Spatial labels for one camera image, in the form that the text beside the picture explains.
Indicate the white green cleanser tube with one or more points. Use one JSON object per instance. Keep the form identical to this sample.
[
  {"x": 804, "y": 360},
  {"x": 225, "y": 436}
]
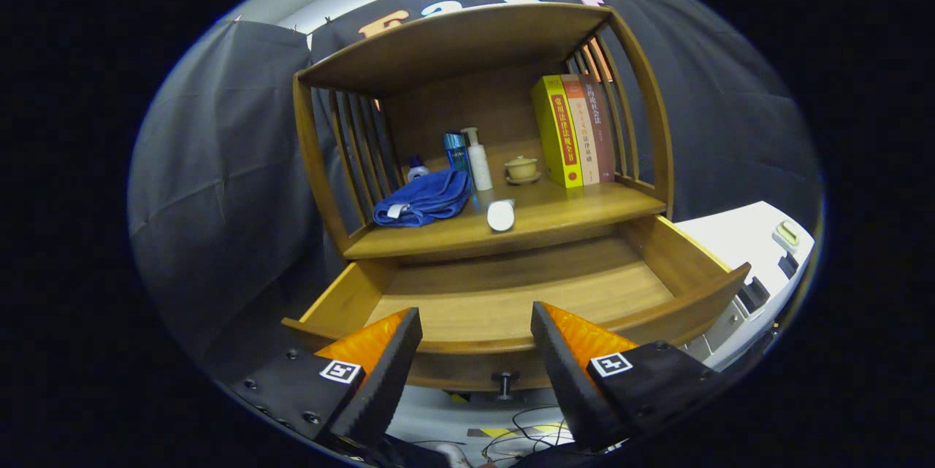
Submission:
[{"x": 501, "y": 217}]

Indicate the brown book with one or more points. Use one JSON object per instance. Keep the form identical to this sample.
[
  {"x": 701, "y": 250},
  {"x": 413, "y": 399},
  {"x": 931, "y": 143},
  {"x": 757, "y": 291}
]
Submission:
[{"x": 605, "y": 132}]

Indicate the yellow black floor tape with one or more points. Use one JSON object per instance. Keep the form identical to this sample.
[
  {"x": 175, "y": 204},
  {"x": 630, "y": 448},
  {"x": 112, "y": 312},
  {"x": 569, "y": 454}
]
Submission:
[{"x": 489, "y": 432}]

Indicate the blue folded towel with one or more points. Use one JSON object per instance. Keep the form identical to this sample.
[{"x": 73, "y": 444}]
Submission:
[{"x": 427, "y": 198}]

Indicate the wooden cabinet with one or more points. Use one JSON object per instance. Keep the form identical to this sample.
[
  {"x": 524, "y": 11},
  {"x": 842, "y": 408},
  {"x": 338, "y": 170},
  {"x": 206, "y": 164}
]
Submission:
[{"x": 453, "y": 44}]

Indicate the small white bottle blue cap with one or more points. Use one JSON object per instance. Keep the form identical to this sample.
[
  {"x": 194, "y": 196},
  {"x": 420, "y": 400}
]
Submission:
[{"x": 417, "y": 171}]

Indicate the white pump bottle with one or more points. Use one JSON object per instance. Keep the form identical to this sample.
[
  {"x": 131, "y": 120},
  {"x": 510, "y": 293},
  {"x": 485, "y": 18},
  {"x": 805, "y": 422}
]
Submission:
[{"x": 479, "y": 165}]

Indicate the blue glass bottle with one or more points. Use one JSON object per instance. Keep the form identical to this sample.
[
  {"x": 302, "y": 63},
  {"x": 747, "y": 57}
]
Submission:
[{"x": 456, "y": 150}]

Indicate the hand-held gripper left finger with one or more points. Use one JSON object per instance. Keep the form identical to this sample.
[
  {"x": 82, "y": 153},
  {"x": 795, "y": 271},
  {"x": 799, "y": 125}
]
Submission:
[{"x": 380, "y": 380}]

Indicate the white drawer unit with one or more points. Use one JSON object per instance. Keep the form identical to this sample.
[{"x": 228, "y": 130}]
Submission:
[{"x": 738, "y": 234}]

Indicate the beige book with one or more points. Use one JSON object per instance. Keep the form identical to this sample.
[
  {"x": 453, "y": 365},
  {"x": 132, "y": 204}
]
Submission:
[{"x": 588, "y": 139}]

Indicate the beige lidded teacup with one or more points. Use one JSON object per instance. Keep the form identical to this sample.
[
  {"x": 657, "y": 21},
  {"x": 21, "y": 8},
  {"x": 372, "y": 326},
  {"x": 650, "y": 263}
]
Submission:
[{"x": 521, "y": 169}]

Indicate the yellow book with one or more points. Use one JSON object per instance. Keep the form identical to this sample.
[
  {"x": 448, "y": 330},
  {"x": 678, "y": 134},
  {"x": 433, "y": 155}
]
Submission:
[{"x": 554, "y": 132}]

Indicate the wooden countertop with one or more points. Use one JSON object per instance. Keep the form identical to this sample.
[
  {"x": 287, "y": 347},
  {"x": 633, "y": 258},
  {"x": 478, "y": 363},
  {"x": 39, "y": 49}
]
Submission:
[{"x": 570, "y": 212}]

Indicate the wooden drawer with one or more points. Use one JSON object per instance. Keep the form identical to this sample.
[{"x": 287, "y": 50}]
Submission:
[{"x": 511, "y": 293}]

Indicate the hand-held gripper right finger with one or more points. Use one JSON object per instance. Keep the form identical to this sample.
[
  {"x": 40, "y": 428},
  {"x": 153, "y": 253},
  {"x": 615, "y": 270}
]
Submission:
[{"x": 570, "y": 380}]

